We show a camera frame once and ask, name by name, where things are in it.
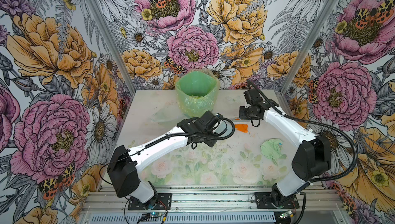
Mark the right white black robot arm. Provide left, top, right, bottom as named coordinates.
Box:
left=239, top=89, right=331, bottom=208

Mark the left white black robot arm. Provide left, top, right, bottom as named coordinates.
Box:
left=107, top=111, right=231, bottom=205

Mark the large orange crumpled paper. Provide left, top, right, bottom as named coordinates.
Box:
left=235, top=124, right=249, bottom=133

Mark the green trash bin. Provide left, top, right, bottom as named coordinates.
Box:
left=175, top=70, right=220, bottom=118

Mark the yellow plastic bin liner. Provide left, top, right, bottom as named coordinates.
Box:
left=175, top=68, right=221, bottom=118

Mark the green paper scrap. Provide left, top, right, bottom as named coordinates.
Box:
left=260, top=139, right=287, bottom=164

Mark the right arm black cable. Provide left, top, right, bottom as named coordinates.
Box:
left=246, top=79, right=359, bottom=184

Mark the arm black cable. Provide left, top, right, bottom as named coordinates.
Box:
left=246, top=79, right=359, bottom=184
left=98, top=117, right=236, bottom=186

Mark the aluminium front rail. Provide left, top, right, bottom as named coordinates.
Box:
left=81, top=186, right=344, bottom=214

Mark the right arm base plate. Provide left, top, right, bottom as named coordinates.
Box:
left=251, top=192, right=300, bottom=209

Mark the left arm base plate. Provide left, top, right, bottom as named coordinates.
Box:
left=127, top=193, right=172, bottom=211

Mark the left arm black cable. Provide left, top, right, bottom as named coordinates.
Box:
left=98, top=117, right=236, bottom=186

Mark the right aluminium corner post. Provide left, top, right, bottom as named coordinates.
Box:
left=280, top=0, right=352, bottom=94

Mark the aluminium corner post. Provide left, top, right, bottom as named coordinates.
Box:
left=280, top=0, right=352, bottom=94
left=85, top=0, right=136, bottom=96

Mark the left aluminium corner post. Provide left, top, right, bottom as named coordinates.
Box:
left=85, top=0, right=136, bottom=96

